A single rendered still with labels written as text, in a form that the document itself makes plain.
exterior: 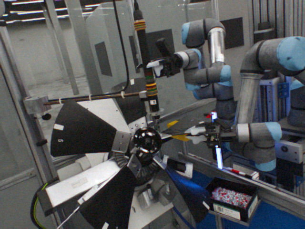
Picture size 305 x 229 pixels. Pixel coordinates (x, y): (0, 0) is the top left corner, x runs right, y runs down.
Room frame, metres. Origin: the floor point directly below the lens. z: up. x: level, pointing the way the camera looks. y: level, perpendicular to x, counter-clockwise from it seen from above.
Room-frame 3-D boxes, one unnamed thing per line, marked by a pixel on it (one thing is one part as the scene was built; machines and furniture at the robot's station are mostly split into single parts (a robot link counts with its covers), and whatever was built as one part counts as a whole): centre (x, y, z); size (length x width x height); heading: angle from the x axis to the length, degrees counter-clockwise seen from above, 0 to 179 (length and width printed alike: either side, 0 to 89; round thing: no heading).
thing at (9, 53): (1.23, 0.62, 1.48); 0.05 x 0.03 x 0.62; 158
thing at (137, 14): (0.97, 0.00, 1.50); 0.04 x 0.04 x 0.46
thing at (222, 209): (0.94, -0.26, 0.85); 0.22 x 0.17 x 0.07; 48
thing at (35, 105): (1.21, 0.58, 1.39); 0.10 x 0.07 x 0.09; 68
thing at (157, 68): (0.97, -0.04, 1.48); 0.09 x 0.03 x 0.06; 146
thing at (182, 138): (1.42, -0.15, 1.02); 0.16 x 0.10 x 0.11; 33
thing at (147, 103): (0.98, 0.00, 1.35); 0.09 x 0.07 x 0.10; 68
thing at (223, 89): (1.59, -0.48, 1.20); 0.13 x 0.12 x 0.14; 71
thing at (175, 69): (1.06, -0.09, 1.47); 0.12 x 0.08 x 0.09; 133
